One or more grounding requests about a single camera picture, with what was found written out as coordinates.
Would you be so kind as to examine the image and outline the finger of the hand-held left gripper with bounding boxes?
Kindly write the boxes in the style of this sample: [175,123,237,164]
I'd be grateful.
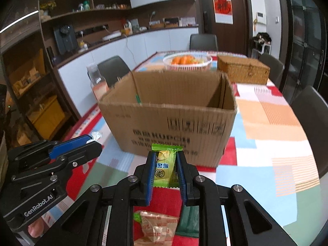
[6,134,94,169]
[10,142,103,185]

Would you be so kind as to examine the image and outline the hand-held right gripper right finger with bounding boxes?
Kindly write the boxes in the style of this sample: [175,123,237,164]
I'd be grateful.
[175,151,299,246]

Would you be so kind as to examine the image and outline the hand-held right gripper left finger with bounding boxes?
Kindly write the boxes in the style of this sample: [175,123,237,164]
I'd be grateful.
[34,152,157,246]

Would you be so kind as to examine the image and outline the green yellow snack packet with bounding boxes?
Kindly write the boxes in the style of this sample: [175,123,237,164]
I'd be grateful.
[151,143,184,189]

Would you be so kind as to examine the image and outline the brown cardboard box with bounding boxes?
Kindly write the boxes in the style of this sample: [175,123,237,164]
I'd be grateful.
[97,70,238,170]

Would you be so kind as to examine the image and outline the person's left hand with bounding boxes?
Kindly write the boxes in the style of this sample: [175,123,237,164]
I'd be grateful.
[28,219,49,238]

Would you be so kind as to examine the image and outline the yellow storage box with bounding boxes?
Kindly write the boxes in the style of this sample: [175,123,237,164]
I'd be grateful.
[27,95,66,134]

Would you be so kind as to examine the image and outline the dark green snack packet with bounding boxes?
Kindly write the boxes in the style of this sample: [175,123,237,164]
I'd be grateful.
[177,205,200,238]

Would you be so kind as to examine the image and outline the tan snack packet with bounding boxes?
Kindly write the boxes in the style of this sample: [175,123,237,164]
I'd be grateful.
[133,210,180,246]

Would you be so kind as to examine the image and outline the clear drink bottle pink label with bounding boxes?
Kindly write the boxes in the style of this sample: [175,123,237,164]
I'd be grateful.
[87,64,109,103]

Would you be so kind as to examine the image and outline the glass display cabinet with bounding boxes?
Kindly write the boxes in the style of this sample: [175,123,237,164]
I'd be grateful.
[0,5,80,144]

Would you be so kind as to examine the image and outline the white lower cabinets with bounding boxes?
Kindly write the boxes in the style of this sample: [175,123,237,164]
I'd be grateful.
[57,27,199,118]

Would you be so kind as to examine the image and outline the dark grey dining chair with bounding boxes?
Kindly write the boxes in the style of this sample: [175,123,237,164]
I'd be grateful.
[189,34,219,51]
[97,56,131,88]
[291,85,328,159]
[259,53,285,83]

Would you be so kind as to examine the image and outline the colourful patchwork tablecloth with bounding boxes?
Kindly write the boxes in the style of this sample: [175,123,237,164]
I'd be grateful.
[61,50,321,246]

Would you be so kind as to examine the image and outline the white plastic fruit basket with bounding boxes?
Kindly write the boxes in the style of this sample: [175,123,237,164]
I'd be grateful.
[163,52,213,73]

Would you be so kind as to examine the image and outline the black power strip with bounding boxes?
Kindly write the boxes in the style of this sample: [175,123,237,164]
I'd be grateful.
[75,24,109,35]

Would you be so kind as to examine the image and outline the lidded wicker basket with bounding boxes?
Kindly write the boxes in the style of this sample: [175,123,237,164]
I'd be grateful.
[217,55,270,85]

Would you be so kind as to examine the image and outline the yellow flowers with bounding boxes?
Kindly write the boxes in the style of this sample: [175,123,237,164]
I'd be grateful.
[40,0,57,16]

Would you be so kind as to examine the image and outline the dark brown door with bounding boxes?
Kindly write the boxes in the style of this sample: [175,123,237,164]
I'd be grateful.
[196,0,253,57]

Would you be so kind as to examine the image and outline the white stool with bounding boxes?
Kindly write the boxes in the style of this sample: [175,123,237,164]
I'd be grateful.
[251,42,272,58]

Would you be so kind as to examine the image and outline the black bag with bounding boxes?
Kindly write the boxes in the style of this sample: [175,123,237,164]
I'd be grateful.
[252,32,272,44]

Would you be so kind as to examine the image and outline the dark glass door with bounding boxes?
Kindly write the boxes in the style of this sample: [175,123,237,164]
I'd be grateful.
[282,0,328,103]

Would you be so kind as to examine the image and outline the white cable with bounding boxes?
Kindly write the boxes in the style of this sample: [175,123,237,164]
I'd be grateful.
[124,34,138,65]

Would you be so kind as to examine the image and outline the red white wall calendar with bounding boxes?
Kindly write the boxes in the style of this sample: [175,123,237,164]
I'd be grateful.
[212,0,234,25]

